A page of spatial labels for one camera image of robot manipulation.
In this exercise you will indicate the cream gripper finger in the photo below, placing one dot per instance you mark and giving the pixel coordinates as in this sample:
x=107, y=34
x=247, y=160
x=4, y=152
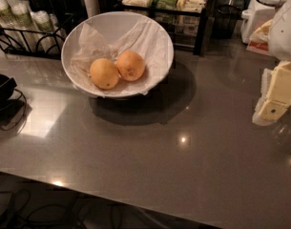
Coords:
x=275, y=97

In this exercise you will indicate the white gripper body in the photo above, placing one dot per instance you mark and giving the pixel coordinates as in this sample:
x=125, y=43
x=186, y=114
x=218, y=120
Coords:
x=284, y=32

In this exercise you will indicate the orange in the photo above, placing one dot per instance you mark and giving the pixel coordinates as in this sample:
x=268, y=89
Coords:
x=130, y=65
x=104, y=73

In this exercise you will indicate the white bowl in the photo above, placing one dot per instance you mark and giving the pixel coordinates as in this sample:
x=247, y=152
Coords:
x=119, y=23

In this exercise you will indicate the yellow red snack bag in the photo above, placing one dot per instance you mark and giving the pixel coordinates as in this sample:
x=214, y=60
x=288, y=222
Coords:
x=258, y=41

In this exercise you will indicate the white appliance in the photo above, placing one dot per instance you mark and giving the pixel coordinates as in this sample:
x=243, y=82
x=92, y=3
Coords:
x=254, y=17

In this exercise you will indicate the black shelf rack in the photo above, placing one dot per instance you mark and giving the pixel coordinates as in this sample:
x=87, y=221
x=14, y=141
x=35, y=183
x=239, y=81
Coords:
x=185, y=28

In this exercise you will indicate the cream packet stack right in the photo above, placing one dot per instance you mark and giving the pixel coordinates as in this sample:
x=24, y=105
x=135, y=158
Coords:
x=191, y=5

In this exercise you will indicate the green packet stack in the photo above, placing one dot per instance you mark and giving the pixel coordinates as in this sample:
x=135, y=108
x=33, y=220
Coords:
x=164, y=4

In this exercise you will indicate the white paper liner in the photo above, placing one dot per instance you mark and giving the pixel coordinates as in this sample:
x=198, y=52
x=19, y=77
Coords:
x=148, y=45

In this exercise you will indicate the white cylinder container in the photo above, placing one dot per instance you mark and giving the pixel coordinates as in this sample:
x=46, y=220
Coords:
x=92, y=7

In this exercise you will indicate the paper cup stack right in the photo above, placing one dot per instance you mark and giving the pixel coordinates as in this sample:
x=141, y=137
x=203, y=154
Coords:
x=46, y=26

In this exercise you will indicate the paper cup stack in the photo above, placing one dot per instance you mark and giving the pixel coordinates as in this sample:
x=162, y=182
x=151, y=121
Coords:
x=46, y=26
x=24, y=21
x=7, y=21

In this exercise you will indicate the paper cup stack middle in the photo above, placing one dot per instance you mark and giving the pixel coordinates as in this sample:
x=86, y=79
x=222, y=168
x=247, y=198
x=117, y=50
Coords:
x=24, y=21

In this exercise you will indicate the black pan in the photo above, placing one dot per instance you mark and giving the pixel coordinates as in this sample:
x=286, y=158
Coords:
x=7, y=86

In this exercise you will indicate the paper cup stack left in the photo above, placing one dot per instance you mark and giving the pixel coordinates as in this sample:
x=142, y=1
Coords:
x=7, y=21

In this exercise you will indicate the black wire basket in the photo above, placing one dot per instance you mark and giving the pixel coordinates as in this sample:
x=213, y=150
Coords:
x=226, y=17

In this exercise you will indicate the black wire cup rack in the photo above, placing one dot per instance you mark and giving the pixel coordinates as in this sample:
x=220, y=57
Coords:
x=6, y=46

